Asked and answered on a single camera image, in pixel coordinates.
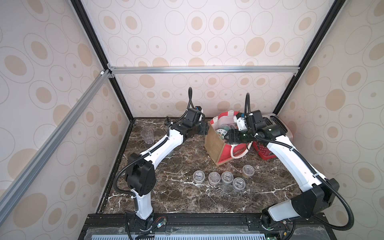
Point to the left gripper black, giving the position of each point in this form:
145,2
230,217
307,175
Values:
205,126

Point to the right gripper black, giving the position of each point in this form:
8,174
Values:
233,137

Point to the seed jar yellow label back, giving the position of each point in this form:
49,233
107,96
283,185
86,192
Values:
248,171

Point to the seed jar orange label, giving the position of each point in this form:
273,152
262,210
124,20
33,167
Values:
198,177

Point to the seed jar red label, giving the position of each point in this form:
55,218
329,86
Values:
227,178

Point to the wide jar pineapple lid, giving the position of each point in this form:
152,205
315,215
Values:
221,133

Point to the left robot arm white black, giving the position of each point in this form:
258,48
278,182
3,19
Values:
138,178

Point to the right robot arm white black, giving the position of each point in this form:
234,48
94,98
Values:
317,191

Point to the glass sugar jar black lid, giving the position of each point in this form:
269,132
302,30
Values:
168,122

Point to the clear plastic cup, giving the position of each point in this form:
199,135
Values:
148,136

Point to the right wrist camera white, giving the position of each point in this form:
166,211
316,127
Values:
241,123

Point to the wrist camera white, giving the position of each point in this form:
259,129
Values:
241,123
198,108

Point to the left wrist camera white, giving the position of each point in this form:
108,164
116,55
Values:
198,108

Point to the horizontal aluminium rail back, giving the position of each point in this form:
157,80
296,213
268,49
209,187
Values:
205,70

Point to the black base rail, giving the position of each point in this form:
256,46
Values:
127,226

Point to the aluminium rail left wall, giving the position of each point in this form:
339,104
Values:
21,184

